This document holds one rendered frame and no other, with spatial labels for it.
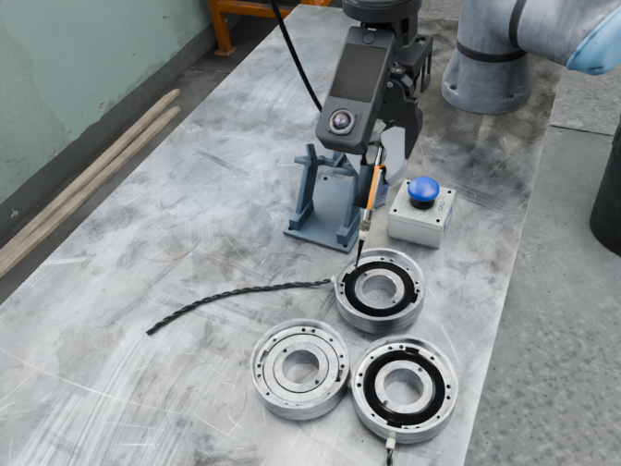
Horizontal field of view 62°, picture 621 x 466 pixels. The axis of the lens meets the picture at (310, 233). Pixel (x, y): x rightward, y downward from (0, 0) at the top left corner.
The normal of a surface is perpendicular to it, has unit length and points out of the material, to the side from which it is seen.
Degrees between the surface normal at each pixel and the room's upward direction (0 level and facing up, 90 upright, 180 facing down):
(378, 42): 32
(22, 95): 90
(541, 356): 0
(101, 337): 0
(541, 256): 0
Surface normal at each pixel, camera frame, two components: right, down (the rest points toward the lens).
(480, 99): -0.39, 0.46
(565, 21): -0.78, 0.37
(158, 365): -0.10, -0.68
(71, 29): 0.91, 0.24
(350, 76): -0.29, -0.21
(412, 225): -0.41, 0.69
